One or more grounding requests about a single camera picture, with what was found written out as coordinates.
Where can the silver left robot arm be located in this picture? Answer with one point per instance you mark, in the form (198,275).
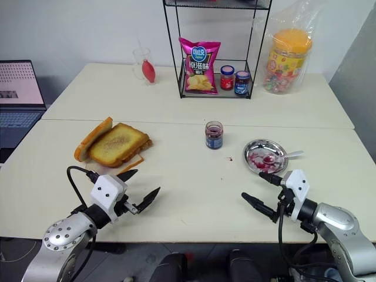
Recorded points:
(64,232)

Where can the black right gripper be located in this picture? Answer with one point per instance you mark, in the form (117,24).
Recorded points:
(285,205)

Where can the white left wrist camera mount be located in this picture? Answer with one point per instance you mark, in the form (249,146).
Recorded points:
(105,188)

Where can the open laptop computer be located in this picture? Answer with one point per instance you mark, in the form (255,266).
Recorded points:
(17,85)

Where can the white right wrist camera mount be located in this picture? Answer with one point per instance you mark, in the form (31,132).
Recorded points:
(298,185)

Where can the round metal plate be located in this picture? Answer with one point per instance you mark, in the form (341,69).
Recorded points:
(258,152)

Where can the open blueberry jam jar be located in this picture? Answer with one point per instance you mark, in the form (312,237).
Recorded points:
(213,138)

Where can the orange-lidded candy jar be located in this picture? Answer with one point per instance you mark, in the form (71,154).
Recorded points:
(288,61)

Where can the blue-labelled closed jam jar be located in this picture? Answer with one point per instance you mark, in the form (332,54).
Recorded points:
(241,85)

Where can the white plastic spoon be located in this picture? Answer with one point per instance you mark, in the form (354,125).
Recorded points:
(286,156)

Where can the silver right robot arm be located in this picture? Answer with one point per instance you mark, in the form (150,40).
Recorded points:
(337,223)

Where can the dark rounded shape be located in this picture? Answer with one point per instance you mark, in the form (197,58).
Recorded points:
(170,268)
(245,265)

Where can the dark-crusted toast slice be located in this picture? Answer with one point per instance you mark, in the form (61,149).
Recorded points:
(146,144)

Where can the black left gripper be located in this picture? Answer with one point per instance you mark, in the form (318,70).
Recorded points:
(120,207)

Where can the candy jar in plastic bag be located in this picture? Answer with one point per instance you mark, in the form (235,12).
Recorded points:
(264,26)

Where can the pink potato chips bag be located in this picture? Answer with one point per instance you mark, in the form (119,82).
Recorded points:
(199,70)

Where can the red strawberry jam jar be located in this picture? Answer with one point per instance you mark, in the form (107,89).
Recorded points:
(227,80)

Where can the clear glass cup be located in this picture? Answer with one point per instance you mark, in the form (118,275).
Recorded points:
(138,63)

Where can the thin pale bread slice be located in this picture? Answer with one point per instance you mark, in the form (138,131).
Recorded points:
(132,164)

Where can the toasted golden bread slice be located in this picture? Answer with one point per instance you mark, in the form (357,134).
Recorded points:
(117,144)

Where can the orange-crusted white bread slice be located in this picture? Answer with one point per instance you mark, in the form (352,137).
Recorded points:
(94,138)

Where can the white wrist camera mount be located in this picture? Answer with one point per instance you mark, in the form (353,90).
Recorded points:
(105,188)
(298,185)

